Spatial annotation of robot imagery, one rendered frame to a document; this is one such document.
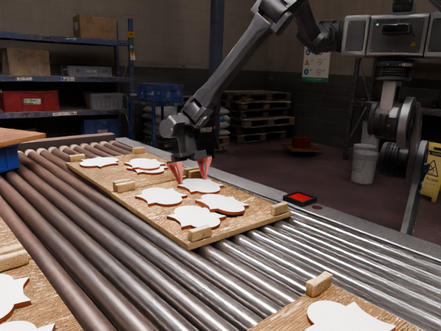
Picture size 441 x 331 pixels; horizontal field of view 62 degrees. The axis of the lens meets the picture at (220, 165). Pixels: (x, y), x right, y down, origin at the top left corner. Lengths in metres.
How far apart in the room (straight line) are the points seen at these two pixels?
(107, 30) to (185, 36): 1.72
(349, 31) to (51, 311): 1.37
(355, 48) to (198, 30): 5.58
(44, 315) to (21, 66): 4.88
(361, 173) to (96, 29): 3.93
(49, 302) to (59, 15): 5.61
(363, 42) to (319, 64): 5.41
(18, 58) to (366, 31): 4.51
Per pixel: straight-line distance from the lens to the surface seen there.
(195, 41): 6.98
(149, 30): 6.58
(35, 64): 5.47
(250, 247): 0.89
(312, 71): 7.09
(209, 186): 1.18
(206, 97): 1.16
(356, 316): 0.67
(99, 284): 0.76
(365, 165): 4.76
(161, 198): 1.07
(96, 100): 5.58
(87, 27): 5.55
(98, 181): 1.28
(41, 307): 0.69
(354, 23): 1.61
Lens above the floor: 1.32
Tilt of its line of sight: 15 degrees down
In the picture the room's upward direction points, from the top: 2 degrees clockwise
